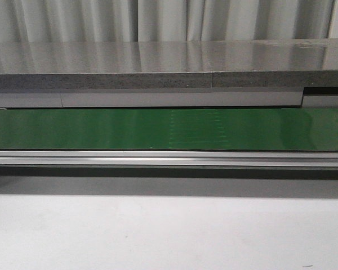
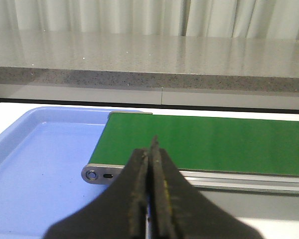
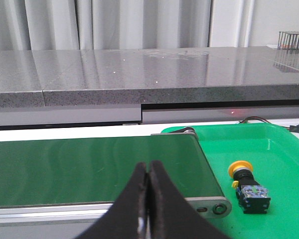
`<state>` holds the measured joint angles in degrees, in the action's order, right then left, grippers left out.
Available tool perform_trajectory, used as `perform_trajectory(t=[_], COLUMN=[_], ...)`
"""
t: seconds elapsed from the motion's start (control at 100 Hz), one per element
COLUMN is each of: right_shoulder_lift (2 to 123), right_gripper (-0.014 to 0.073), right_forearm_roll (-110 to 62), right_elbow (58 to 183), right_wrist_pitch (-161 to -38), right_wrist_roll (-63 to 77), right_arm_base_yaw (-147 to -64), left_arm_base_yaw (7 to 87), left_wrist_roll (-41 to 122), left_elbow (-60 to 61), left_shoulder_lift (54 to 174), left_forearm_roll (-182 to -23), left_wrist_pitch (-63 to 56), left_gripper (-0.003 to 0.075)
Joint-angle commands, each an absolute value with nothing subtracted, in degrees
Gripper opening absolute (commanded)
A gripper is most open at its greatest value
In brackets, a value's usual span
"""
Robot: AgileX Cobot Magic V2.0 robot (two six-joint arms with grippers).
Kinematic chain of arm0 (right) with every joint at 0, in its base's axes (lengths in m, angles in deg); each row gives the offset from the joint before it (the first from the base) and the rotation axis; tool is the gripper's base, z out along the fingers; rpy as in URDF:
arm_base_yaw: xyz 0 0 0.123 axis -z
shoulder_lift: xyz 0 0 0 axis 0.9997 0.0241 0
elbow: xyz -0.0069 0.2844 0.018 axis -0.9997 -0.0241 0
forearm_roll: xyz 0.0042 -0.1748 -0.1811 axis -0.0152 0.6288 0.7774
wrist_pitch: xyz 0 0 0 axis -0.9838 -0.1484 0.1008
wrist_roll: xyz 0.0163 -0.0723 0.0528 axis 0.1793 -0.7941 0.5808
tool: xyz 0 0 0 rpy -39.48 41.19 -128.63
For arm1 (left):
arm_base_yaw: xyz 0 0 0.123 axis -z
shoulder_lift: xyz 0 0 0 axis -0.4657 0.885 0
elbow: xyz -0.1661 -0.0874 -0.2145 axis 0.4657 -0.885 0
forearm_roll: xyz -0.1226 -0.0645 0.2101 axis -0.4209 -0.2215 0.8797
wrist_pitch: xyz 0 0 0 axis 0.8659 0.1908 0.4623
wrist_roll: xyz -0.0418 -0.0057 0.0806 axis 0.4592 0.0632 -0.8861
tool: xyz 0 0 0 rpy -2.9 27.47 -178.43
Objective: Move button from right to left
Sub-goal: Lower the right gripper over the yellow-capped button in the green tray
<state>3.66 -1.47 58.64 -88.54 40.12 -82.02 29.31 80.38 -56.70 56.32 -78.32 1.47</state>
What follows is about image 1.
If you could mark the green conveyor belt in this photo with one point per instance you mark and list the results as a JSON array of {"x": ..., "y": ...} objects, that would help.
[{"x": 170, "y": 129}]

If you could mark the white pleated curtain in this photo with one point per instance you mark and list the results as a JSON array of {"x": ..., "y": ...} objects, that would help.
[{"x": 142, "y": 21}]

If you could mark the aluminium conveyor front rail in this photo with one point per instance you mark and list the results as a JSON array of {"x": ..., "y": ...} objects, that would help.
[{"x": 257, "y": 159}]

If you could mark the grey conveyor rear rail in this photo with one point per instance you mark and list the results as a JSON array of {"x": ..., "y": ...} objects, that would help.
[{"x": 171, "y": 97}]

